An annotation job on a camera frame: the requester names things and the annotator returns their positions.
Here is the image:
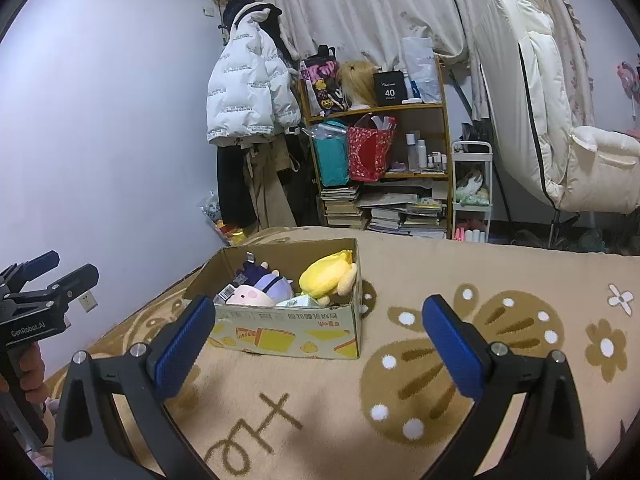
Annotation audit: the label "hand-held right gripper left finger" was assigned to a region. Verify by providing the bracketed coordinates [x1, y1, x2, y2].
[52, 295, 217, 480]

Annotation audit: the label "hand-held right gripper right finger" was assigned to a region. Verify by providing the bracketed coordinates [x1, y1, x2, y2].
[421, 294, 588, 480]

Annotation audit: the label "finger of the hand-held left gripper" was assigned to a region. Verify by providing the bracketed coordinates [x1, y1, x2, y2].
[0, 250, 61, 293]
[10, 263, 100, 311]

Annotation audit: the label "cardboard box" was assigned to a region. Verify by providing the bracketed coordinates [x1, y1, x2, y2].
[182, 238, 363, 360]

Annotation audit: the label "person's left hand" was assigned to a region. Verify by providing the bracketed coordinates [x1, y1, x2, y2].
[21, 345, 49, 406]

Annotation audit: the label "pale pink plush toy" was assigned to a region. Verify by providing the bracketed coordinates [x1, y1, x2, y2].
[226, 284, 277, 307]

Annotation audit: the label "purple-haired plush doll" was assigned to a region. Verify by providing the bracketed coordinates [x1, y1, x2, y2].
[235, 259, 295, 302]

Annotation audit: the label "white green pack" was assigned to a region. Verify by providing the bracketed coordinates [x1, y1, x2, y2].
[275, 294, 322, 308]

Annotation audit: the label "pile of colourful snack packets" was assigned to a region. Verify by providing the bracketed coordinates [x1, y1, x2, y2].
[197, 197, 248, 247]

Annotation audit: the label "beige printed blanket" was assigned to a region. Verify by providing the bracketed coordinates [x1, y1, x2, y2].
[45, 225, 640, 480]

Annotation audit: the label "white rolling cart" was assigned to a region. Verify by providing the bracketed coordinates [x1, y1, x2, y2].
[450, 141, 493, 243]

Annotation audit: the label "yellow plush toy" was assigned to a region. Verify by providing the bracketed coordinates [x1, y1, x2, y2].
[299, 250, 359, 307]

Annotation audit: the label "pale green cloth bundle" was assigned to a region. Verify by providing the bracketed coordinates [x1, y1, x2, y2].
[454, 170, 490, 205]

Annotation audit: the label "black hanging garment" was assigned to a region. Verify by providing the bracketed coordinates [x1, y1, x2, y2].
[285, 127, 321, 228]
[216, 142, 258, 228]

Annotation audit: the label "beige hanging trousers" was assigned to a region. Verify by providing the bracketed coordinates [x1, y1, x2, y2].
[242, 137, 298, 228]

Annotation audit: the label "stack of books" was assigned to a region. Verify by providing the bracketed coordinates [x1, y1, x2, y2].
[319, 185, 448, 238]

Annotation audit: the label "wooden shelf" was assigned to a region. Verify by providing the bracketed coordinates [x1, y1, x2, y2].
[299, 56, 453, 235]

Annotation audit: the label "red gift bag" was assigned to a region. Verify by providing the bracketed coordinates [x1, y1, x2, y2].
[346, 115, 396, 183]

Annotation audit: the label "teal bag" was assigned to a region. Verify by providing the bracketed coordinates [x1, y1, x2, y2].
[312, 121, 351, 187]

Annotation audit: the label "clear zip bag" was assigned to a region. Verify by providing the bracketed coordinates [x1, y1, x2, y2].
[302, 121, 348, 140]

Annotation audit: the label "white padded chair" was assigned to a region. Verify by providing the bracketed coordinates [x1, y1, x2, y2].
[472, 0, 640, 256]

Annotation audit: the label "white puffer jacket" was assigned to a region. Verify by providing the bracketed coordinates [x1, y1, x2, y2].
[206, 2, 302, 147]

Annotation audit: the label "black box with white print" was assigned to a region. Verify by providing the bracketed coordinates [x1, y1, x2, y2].
[372, 71, 405, 107]

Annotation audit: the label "white plastic bag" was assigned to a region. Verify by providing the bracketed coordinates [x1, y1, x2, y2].
[401, 36, 443, 103]

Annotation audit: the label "blonde wig head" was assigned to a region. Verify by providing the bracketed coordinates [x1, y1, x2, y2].
[336, 60, 377, 110]

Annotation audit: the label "pink black printed bag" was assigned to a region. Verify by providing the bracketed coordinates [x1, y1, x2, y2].
[300, 46, 348, 116]

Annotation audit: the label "cream curtain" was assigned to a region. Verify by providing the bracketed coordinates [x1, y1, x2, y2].
[262, 0, 596, 126]

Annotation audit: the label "pink wall sticker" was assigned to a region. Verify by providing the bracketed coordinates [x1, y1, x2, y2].
[616, 57, 640, 123]

